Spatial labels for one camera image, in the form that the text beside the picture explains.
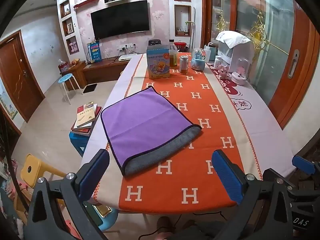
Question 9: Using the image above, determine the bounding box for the white folded cloth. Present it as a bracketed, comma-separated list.
[215, 31, 252, 49]

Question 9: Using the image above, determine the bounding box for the clear oil bottle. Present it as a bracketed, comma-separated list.
[169, 39, 178, 68]

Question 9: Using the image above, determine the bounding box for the blue snow globe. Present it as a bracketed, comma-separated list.
[191, 47, 207, 71]

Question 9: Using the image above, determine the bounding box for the wooden television cabinet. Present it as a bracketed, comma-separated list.
[82, 57, 131, 83]

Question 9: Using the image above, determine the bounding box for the pink figurine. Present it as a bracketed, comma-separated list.
[218, 65, 231, 79]

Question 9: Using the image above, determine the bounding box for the red wall shelf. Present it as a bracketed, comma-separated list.
[73, 0, 100, 9]

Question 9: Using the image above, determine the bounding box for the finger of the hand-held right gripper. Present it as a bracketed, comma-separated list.
[262, 168, 296, 189]
[292, 156, 320, 176]

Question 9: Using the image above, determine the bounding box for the glass dome ornament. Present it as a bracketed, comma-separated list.
[231, 57, 250, 86]

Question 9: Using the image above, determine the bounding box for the blue round stool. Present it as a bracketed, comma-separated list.
[85, 204, 120, 231]
[58, 73, 83, 105]

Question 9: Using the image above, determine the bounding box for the brown wooden door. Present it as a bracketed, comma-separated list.
[0, 30, 46, 123]

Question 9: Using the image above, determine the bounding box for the orange letter-patterned tablecloth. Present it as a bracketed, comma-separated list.
[80, 52, 296, 215]

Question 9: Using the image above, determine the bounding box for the water bottle with red label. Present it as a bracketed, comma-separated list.
[58, 59, 71, 72]

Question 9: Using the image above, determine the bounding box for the wooden side cabinet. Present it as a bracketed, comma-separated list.
[60, 61, 87, 91]

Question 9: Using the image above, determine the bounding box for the black flat television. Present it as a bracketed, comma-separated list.
[90, 0, 151, 40]

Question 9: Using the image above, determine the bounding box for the blue square plastic stool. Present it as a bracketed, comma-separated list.
[69, 131, 91, 157]

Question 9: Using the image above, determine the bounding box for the glass jar with metal lid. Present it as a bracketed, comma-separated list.
[179, 55, 189, 75]

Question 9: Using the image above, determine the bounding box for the stack of books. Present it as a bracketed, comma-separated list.
[71, 102, 103, 137]

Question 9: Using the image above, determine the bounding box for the white countertop appliance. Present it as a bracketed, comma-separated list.
[215, 31, 252, 73]

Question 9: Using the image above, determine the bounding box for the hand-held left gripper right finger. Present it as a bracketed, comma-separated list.
[212, 149, 297, 240]

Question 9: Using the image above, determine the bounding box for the black floor mat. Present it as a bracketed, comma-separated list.
[82, 84, 98, 94]

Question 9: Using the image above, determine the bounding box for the colourful wall poster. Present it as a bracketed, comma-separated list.
[0, 79, 18, 123]

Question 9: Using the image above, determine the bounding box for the white set-top box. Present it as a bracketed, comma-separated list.
[118, 53, 138, 61]

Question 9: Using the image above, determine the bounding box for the blue box with duck print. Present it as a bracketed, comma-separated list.
[146, 44, 171, 79]

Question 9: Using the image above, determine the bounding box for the person's brown shoe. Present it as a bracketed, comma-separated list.
[181, 219, 197, 230]
[156, 216, 173, 234]

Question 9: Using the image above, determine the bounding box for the purple towel with grey back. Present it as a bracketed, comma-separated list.
[100, 86, 202, 177]

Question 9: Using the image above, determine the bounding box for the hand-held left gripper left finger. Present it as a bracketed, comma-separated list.
[26, 149, 110, 240]

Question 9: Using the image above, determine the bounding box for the yellow plastic chair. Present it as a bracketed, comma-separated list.
[14, 154, 68, 221]

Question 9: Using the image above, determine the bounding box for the silver door handle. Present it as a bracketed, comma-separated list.
[287, 49, 300, 79]

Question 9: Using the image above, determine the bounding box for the blue printed carton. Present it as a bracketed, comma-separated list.
[87, 41, 102, 63]

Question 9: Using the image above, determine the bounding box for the glass sliding door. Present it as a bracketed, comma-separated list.
[204, 0, 320, 131]

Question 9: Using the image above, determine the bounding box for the white plastic jug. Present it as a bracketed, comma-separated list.
[204, 43, 217, 62]

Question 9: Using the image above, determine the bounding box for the metal pole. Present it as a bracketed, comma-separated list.
[190, 6, 197, 51]

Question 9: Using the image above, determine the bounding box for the red pot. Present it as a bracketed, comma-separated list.
[174, 41, 187, 53]

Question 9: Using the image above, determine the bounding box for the gold door ornament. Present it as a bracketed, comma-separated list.
[249, 11, 270, 53]
[216, 9, 227, 36]

